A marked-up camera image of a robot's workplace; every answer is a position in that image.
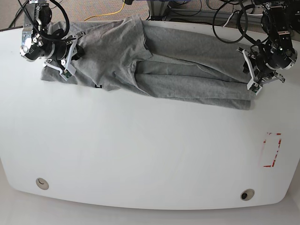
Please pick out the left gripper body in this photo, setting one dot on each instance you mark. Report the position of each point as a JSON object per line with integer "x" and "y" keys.
{"x": 263, "y": 69}

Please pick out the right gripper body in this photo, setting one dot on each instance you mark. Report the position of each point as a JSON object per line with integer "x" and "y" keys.
{"x": 63, "y": 54}

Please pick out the grey t-shirt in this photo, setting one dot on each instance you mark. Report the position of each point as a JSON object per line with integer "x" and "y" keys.
{"x": 161, "y": 63}

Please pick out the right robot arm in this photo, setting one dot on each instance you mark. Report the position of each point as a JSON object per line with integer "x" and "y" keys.
{"x": 37, "y": 43}

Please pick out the red tape rectangle marking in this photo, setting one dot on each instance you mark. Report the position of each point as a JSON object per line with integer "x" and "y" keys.
{"x": 270, "y": 149}

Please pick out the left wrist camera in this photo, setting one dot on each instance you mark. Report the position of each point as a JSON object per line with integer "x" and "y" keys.
{"x": 254, "y": 87}

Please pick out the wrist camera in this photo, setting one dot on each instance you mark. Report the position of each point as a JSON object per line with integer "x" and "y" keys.
{"x": 254, "y": 87}
{"x": 67, "y": 73}

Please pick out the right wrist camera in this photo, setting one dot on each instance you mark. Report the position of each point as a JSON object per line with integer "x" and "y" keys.
{"x": 67, "y": 73}

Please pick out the aluminium frame stand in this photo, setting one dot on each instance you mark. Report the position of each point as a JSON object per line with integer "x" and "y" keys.
{"x": 161, "y": 10}

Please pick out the right table cable grommet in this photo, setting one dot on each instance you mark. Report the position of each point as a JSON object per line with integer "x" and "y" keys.
{"x": 247, "y": 194}

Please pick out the table cable grommet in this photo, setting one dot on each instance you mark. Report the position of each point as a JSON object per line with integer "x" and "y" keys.
{"x": 247, "y": 194}
{"x": 42, "y": 183}

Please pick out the left table cable grommet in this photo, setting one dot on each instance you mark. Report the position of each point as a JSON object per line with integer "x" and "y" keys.
{"x": 42, "y": 183}

